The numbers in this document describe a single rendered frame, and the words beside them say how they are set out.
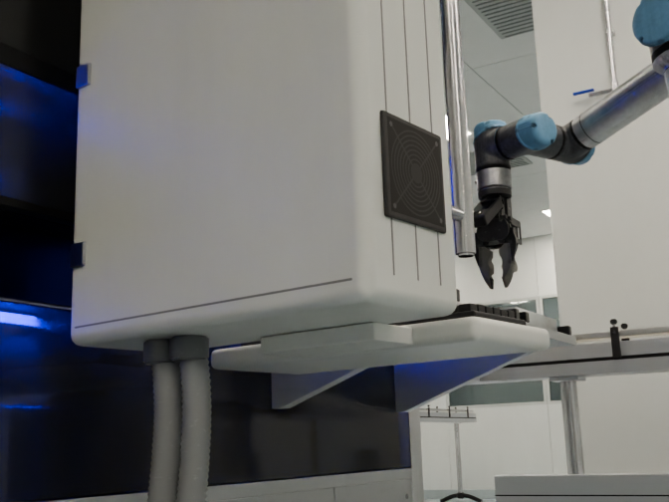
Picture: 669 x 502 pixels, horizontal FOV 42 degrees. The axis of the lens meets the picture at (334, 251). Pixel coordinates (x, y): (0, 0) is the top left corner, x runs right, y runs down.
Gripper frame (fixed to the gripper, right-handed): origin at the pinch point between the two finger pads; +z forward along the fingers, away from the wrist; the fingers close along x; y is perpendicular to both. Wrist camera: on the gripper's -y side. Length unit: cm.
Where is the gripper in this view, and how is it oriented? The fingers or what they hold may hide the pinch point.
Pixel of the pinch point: (497, 281)
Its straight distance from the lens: 187.6
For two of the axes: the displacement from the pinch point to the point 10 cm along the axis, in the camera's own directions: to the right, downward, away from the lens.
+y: 5.2, 1.7, 8.4
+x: -8.5, 1.3, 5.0
